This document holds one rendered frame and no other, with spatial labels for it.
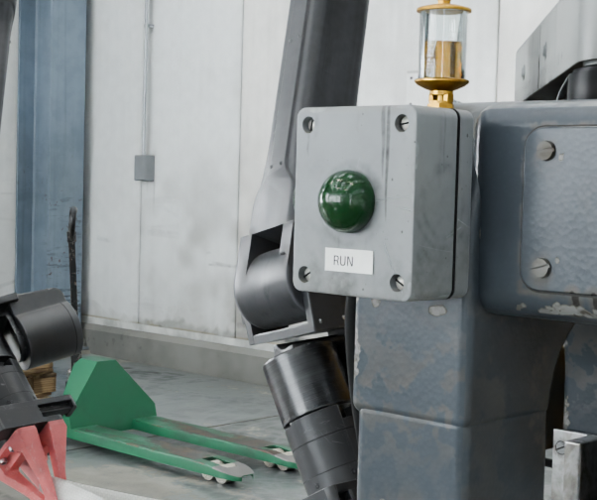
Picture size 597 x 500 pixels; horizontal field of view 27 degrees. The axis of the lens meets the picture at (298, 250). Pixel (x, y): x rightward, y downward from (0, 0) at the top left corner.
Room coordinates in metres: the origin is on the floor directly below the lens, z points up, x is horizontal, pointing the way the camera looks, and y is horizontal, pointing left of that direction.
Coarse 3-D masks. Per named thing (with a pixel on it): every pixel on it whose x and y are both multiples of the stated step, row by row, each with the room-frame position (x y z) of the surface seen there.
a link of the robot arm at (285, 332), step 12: (312, 300) 0.87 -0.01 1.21; (324, 300) 0.88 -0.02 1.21; (336, 300) 0.89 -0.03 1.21; (312, 312) 0.87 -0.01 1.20; (324, 312) 0.88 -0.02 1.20; (336, 312) 0.88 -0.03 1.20; (252, 324) 0.93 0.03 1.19; (300, 324) 0.88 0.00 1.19; (312, 324) 0.87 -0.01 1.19; (324, 324) 0.88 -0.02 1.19; (336, 324) 0.88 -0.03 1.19; (252, 336) 0.93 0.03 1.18; (264, 336) 0.91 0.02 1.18; (276, 336) 0.90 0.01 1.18; (288, 336) 0.89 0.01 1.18
